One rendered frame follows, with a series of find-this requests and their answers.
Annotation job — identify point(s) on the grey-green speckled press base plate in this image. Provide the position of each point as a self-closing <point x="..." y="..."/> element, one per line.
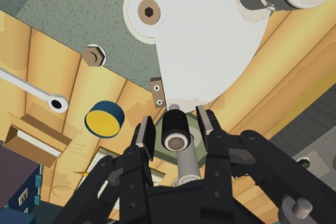
<point x="86" y="22"/>

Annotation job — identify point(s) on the open cardboard box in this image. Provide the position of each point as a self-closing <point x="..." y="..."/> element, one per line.
<point x="38" y="134"/>

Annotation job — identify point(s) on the black lever knob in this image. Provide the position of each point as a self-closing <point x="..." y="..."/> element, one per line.
<point x="175" y="126"/>

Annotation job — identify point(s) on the blue drawer cabinet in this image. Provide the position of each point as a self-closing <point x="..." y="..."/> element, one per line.
<point x="5" y="173"/>

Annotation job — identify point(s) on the blue and yellow round tin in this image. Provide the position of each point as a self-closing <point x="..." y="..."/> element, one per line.
<point x="103" y="122"/>

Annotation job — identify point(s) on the grey speckled machine plate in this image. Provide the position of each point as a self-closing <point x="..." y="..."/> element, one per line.
<point x="321" y="151"/>

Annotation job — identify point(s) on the grey knurled knob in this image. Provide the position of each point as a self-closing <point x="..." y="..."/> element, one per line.
<point x="301" y="208"/>

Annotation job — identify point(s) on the grey round rod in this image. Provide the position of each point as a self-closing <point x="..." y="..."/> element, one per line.
<point x="188" y="165"/>

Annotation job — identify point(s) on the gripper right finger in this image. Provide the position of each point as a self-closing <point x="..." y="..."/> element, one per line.
<point x="257" y="157"/>

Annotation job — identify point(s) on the brown hex socket pivot screw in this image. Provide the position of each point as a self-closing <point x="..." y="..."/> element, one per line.
<point x="148" y="11"/>

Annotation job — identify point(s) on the dark ribbed mat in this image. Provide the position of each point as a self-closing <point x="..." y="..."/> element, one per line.
<point x="324" y="112"/>

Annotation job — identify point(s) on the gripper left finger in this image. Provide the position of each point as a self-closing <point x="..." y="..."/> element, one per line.
<point x="134" y="179"/>

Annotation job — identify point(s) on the yellow pencil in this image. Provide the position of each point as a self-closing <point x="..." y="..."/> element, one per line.
<point x="82" y="173"/>

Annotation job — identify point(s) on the brown stop block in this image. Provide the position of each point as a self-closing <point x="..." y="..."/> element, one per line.
<point x="158" y="92"/>

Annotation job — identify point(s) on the white swing nest plate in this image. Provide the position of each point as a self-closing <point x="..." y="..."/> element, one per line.
<point x="207" y="50"/>

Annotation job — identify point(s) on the brown hex bolt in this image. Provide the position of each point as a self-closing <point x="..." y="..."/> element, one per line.
<point x="93" y="56"/>

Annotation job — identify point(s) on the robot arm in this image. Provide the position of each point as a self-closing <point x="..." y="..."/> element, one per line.
<point x="279" y="4"/>

